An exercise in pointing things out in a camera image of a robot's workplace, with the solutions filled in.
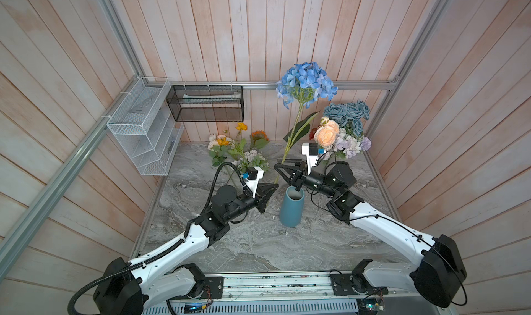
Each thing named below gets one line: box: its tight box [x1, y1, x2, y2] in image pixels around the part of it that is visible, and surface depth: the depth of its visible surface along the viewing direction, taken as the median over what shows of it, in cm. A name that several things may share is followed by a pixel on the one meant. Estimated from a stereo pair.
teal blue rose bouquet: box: [322, 100, 371, 137], surface depth 82 cm
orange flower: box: [249, 129, 270, 150], surface depth 120 cm
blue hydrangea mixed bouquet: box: [275, 61, 339, 162], surface depth 55 cm
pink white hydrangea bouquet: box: [321, 127, 372, 161], surface depth 83 cm
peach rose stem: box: [313, 120, 340, 148], surface depth 72 cm
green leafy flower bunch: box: [228, 141, 270, 176], surface depth 106 cm
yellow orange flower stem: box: [207, 121, 249, 167], surface depth 117 cm
